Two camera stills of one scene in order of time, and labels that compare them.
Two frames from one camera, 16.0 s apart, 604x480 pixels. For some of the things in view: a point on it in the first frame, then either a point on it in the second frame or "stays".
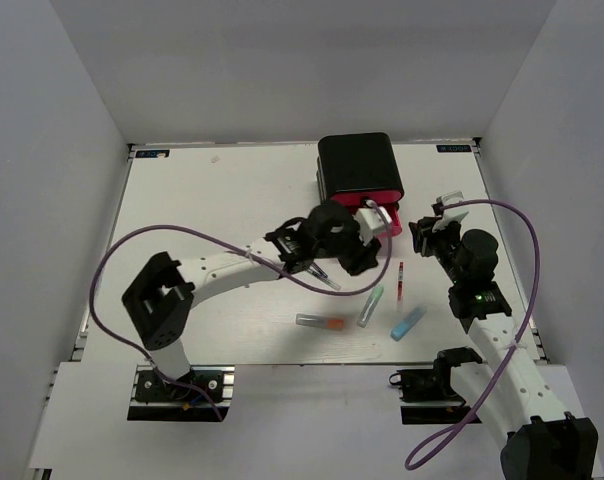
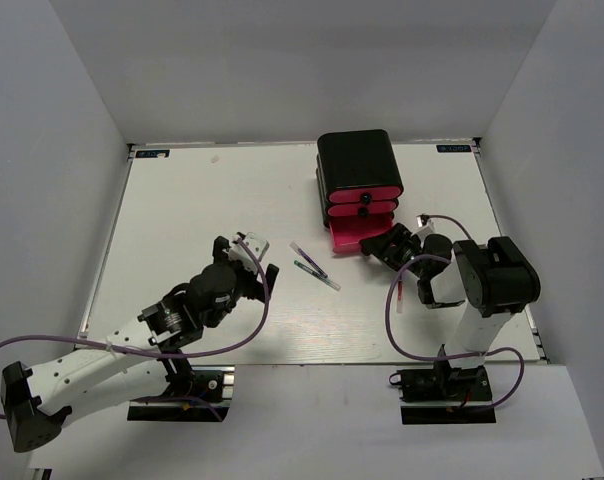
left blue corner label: x=152 y=154 stays
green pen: x=325 y=279 stays
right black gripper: x=423 y=235 → x=381 y=245
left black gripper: x=357 y=264 → x=256 y=287
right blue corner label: x=453 y=148 stays
